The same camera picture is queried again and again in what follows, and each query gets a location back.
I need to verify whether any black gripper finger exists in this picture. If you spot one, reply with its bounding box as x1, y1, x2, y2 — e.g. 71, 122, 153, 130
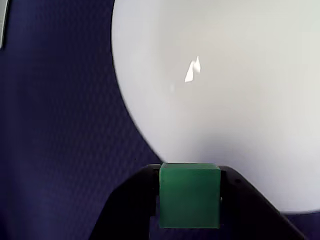
88, 163, 161, 240
219, 165, 307, 240

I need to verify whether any green cube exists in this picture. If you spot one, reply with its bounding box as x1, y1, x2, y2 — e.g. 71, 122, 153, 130
158, 162, 222, 230

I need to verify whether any white round plate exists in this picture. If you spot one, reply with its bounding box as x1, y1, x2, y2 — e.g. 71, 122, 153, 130
110, 0, 320, 215

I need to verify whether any blue woven tablecloth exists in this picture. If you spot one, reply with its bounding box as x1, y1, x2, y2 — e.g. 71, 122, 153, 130
0, 0, 320, 240

